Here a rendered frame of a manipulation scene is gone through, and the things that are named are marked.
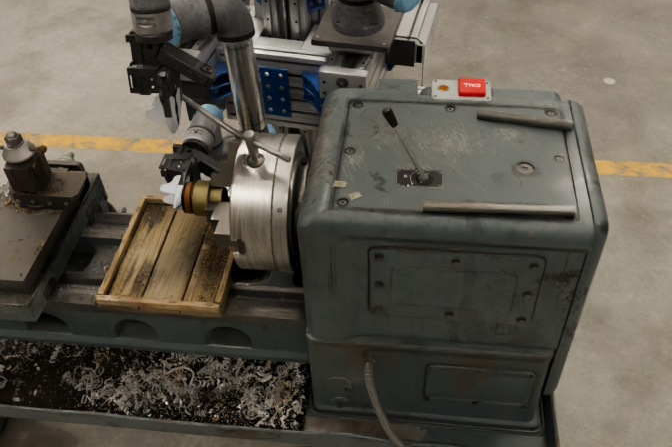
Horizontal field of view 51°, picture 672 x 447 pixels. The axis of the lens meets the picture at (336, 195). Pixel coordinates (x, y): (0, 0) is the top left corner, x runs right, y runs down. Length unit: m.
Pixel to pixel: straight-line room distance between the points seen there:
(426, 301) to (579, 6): 3.46
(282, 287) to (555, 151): 0.71
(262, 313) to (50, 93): 2.74
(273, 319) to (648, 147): 2.43
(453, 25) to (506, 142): 2.94
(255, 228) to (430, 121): 0.44
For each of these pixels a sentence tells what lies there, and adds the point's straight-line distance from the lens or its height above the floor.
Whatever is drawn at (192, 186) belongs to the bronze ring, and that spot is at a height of 1.11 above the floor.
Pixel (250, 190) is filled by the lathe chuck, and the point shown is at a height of 1.20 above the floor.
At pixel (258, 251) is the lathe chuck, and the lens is 1.53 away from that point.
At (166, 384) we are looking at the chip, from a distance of 1.96.
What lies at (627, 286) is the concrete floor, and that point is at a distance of 3.02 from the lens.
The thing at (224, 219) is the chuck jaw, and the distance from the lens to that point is 1.58.
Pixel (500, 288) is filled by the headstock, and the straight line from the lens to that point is 1.47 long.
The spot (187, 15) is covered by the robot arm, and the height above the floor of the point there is 1.40.
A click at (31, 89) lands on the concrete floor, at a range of 4.30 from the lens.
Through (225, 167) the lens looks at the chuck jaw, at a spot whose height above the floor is 1.15.
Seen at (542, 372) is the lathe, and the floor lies 0.78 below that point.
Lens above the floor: 2.20
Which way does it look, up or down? 43 degrees down
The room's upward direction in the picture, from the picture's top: 3 degrees counter-clockwise
